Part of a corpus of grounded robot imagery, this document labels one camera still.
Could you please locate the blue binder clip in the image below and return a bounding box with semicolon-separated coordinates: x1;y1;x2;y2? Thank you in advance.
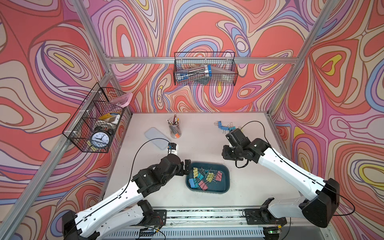
214;121;229;134
189;178;197;189

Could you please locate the pink binder clip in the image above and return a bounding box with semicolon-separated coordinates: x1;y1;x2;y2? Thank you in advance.
215;171;223;182
199;181;208;191

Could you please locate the green yellow binder clip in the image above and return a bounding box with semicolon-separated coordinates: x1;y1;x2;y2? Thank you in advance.
206;173;216;183

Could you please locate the dark teal storage tray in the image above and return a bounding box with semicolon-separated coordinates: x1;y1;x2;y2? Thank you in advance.
185;162;230;194

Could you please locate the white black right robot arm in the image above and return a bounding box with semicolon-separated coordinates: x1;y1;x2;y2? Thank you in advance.
222;129;356;228

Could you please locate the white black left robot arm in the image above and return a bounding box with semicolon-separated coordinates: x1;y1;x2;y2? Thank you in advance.
62;154;191;240

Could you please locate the teal binder clip on table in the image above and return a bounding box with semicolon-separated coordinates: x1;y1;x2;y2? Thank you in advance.
228;123;236;132

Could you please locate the pink binder clip on table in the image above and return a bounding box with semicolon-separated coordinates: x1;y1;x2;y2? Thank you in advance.
215;171;223;182

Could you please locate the translucent blue box lid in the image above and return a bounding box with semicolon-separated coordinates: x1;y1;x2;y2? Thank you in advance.
145;127;170;150

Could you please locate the yellow white box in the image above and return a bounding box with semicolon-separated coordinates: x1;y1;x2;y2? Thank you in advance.
99;112;121;125

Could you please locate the clear cup with pens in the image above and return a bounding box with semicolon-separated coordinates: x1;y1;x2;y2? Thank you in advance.
167;114;182;139

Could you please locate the black alarm clock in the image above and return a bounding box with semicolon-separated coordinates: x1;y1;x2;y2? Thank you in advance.
90;126;115;149

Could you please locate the pink plastic item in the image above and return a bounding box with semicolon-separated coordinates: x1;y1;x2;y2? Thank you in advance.
110;93;134;108

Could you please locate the clear tube with pens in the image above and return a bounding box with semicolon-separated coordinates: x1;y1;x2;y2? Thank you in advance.
175;65;212;82

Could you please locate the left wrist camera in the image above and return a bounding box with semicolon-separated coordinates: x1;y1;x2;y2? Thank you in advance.
168;143;178;155

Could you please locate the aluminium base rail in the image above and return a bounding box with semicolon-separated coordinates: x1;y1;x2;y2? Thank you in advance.
88;207;336;240

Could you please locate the black wire basket left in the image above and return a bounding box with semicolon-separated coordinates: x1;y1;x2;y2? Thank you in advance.
62;84;126;153

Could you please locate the black wire basket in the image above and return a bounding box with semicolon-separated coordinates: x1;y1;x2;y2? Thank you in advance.
174;51;239;86
62;84;126;153

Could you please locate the black wire basket back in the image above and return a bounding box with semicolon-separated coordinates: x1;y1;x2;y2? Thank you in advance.
174;51;239;86

